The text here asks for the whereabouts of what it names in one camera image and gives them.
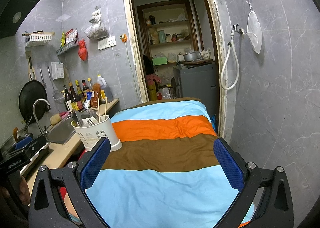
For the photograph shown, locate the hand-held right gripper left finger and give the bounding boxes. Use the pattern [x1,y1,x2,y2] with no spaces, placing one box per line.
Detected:
[28,137,112,228]

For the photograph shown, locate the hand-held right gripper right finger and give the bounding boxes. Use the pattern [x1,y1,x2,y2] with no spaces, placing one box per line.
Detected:
[213,137,295,228]

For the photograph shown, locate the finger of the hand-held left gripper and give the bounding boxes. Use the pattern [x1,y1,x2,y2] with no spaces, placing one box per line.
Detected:
[5,140,48,162]
[11,137,34,151]

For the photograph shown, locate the white plastic utensil holder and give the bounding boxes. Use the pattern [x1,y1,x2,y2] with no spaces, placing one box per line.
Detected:
[71,114,123,153]

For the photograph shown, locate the steel fork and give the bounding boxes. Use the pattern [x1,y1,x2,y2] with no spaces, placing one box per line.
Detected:
[85,108,99,122]

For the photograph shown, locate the person's left hand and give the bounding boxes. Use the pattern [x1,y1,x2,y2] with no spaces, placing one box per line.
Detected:
[0,175,31,205]

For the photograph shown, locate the induction cooker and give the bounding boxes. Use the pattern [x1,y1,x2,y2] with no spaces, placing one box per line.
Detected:
[19,142,52,181]

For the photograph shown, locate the steel faucet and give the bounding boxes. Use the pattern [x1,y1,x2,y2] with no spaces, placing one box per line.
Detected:
[32,98,51,137]

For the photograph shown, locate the beige kitchen counter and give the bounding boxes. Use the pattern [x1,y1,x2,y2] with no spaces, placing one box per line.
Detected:
[25,98,120,193]

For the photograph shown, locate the steel sink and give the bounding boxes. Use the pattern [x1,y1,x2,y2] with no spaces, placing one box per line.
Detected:
[46,115,91,145]

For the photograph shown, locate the yellow sponge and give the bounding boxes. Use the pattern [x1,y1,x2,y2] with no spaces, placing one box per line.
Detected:
[50,114,63,126]

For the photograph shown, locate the black frying pan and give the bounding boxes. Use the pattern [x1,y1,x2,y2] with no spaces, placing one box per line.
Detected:
[18,80,48,124]

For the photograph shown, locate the dark pump bottle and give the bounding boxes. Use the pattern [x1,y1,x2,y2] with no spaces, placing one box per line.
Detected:
[63,85,73,113]

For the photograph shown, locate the soy sauce bottle yellow label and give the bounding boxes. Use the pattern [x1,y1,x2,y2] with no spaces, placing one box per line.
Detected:
[68,82,84,111]

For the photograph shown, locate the blue white packet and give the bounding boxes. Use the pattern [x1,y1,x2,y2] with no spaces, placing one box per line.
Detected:
[83,95,94,110]

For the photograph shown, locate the orange spice packet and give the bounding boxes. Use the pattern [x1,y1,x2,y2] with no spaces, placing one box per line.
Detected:
[90,90,102,108]

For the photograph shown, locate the striped blanket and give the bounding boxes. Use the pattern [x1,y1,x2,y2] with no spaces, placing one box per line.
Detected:
[65,97,256,228]

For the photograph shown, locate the hanging steel ladle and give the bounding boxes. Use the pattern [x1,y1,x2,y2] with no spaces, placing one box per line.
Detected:
[38,67,47,88]

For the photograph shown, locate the large oil jug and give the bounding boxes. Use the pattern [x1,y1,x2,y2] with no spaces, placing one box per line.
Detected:
[96,74,114,104]

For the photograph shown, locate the tall dark sauce bottle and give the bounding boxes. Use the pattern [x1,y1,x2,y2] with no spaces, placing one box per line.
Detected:
[75,80,86,105]

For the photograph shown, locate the grey cabinet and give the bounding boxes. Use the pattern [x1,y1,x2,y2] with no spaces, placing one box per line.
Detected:
[173,62,217,119]

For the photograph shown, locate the red plastic bag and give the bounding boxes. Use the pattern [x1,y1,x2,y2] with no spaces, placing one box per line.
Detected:
[78,39,88,61]

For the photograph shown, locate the wooden stick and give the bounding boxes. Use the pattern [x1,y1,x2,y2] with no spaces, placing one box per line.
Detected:
[22,31,55,37]

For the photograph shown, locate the aluminium pot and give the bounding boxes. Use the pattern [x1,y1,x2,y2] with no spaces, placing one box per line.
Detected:
[183,52,199,63]

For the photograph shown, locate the colourful snack packets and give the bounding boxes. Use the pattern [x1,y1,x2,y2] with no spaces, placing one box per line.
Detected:
[60,28,79,46]

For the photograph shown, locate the black range hood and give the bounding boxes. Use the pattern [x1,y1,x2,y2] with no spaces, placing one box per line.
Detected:
[0,0,43,39]

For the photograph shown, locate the clear plastic bag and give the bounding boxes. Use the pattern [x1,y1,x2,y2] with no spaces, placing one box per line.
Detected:
[84,6,109,40]

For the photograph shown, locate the wooden shelf unit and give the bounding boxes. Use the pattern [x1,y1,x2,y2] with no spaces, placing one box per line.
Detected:
[137,0,201,67]

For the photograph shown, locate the white mesh bag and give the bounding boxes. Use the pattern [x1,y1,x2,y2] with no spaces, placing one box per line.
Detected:
[246,1,263,55]

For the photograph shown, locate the hanging wire strainer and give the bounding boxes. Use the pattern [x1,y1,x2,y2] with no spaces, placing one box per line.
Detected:
[47,65,63,104]

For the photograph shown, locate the white wall box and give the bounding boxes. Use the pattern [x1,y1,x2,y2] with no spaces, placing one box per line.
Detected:
[51,61,65,80]

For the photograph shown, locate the white hose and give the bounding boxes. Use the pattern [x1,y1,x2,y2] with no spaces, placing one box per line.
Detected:
[220,34,240,91]

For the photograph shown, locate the white wall basket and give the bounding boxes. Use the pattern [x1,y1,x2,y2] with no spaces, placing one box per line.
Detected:
[24,34,53,48]

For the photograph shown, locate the white power cable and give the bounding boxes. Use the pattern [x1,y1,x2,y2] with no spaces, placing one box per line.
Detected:
[126,42,137,104]

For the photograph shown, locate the grey wall shelf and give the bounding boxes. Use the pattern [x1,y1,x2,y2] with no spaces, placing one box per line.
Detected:
[56,41,80,56]

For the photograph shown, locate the wall socket panel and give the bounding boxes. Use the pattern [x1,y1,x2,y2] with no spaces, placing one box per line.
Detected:
[97,35,117,51]

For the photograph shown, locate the door frame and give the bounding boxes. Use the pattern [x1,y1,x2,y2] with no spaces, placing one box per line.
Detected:
[121,0,227,137]

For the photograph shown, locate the wall tap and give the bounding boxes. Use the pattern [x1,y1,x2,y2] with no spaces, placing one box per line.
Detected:
[231,24,246,36]

